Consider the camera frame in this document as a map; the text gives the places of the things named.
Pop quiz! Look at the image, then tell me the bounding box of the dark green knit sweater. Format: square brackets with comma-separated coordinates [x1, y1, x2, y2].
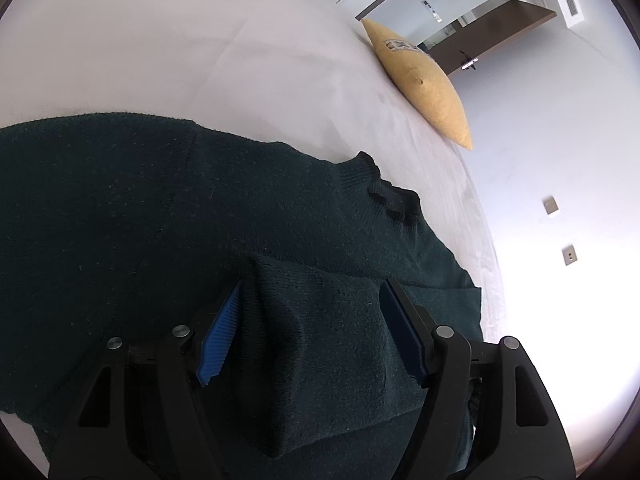
[0, 113, 483, 480]

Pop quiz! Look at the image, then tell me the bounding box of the white bed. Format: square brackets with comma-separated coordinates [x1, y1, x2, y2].
[0, 0, 506, 466]

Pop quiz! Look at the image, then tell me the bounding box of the yellow cushion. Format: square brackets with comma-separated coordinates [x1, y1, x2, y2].
[361, 17, 474, 151]

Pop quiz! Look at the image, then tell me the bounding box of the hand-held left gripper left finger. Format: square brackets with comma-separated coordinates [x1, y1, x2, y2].
[48, 280, 245, 480]

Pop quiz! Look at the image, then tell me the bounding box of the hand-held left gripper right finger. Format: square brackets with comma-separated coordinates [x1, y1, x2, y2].
[379, 277, 577, 480]

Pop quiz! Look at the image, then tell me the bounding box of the dark wooden door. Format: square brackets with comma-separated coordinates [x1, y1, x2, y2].
[420, 0, 557, 77]

